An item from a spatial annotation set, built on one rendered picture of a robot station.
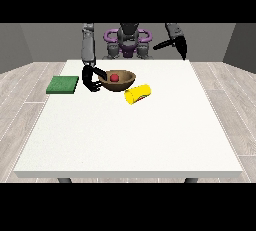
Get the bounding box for brown wooden bowl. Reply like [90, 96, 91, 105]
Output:
[98, 69, 137, 93]

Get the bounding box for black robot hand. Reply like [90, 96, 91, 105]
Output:
[81, 64, 109, 93]
[152, 35, 188, 61]

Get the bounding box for yellow cup with melon print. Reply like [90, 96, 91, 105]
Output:
[124, 83, 152, 106]

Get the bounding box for grey robot trunk purple rings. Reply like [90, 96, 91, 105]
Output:
[101, 23, 154, 61]

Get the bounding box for green square pad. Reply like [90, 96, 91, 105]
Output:
[45, 76, 80, 95]

